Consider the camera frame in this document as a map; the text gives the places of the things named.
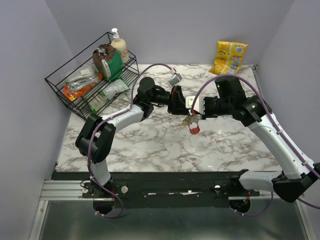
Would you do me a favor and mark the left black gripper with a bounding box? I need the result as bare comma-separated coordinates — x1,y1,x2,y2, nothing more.
148,85,191,116

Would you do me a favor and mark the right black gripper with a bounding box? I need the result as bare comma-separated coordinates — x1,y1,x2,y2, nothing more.
195,96,233,120

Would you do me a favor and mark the metal red key organizer plate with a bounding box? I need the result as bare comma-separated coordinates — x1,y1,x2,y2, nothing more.
181,114,200,135

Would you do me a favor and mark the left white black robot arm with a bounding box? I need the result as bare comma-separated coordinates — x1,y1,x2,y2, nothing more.
75,77,189,198

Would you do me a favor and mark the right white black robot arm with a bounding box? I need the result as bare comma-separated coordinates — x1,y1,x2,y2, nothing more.
192,74,320,203

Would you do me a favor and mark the yellow chips bag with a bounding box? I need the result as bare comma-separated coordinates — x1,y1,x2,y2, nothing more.
209,40,249,75

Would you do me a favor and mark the green white snack packet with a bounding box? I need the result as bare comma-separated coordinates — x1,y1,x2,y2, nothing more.
87,78,130,114

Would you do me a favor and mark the brown green bag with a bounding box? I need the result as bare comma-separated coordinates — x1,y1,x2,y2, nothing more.
92,44,124,82

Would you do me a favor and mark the cream pump lotion bottle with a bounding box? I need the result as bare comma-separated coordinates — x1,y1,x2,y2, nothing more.
111,28,130,64

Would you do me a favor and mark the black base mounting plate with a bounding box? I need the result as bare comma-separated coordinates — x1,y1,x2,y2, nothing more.
52,170,260,214

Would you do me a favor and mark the clear plastic packet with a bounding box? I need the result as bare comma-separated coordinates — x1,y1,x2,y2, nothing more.
66,65,99,91

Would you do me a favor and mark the orange snack packet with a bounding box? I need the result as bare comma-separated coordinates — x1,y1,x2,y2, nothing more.
63,84,95,102

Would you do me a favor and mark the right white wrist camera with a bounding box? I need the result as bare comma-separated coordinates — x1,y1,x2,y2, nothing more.
185,96,205,115

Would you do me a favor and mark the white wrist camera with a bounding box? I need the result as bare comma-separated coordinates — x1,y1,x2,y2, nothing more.
185,96,205,115
167,73,182,86

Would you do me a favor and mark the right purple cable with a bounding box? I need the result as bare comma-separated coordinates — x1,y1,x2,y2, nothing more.
190,74,320,217

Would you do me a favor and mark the purple cable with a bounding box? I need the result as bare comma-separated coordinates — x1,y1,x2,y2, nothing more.
86,63,177,219
190,74,320,217

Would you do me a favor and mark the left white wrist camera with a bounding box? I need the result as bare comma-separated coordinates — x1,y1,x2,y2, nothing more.
167,73,182,86

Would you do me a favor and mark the black wire rack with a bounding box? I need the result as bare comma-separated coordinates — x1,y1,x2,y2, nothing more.
44,32,140,120

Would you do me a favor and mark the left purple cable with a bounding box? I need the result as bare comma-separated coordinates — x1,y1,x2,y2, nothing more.
86,63,177,219

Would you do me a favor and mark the aluminium rail frame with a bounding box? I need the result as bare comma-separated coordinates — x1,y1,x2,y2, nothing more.
30,179,316,240

